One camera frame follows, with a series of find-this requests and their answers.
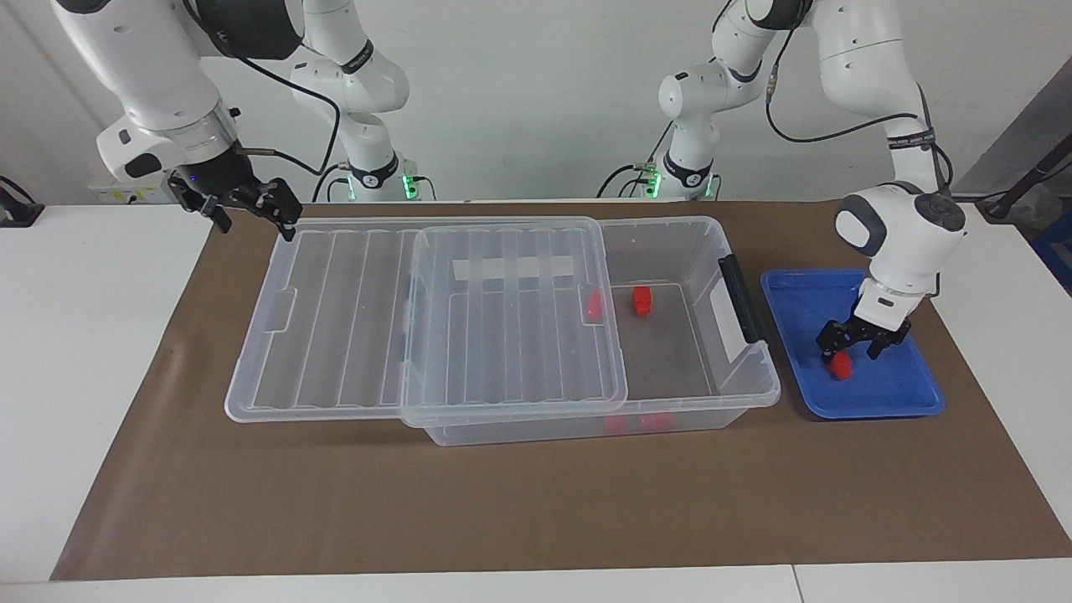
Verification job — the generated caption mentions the clear plastic storage box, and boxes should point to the clear plastic storage box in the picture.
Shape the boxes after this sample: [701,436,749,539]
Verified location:
[400,215,782,447]

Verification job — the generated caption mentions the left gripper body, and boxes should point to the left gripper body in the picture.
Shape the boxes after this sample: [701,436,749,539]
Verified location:
[848,314,913,346]

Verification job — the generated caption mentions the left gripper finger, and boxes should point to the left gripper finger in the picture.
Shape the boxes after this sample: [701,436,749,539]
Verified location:
[866,333,914,362]
[818,321,857,366]

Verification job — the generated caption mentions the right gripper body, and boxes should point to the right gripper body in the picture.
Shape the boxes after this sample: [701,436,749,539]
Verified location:
[172,144,255,203]

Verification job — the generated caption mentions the black stand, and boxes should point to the black stand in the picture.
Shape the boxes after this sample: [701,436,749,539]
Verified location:
[974,132,1072,222]
[0,175,46,229]

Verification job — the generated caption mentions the white power strip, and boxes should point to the white power strip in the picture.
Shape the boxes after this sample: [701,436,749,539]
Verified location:
[90,180,182,207]

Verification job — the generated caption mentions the black cable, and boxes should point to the black cable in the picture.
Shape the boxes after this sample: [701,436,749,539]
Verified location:
[763,0,956,198]
[183,0,343,179]
[312,162,351,204]
[596,121,676,199]

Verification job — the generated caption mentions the clear plastic box lid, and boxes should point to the clear plastic box lid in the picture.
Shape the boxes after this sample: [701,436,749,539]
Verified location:
[224,216,631,429]

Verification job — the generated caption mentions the black box handle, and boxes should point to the black box handle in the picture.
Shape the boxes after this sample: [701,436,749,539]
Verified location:
[718,255,769,345]

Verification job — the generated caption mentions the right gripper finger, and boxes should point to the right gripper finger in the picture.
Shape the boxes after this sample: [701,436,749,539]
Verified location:
[170,178,234,235]
[230,177,305,243]

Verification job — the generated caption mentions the blue plastic tray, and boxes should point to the blue plastic tray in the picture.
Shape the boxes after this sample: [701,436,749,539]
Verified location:
[760,268,947,420]

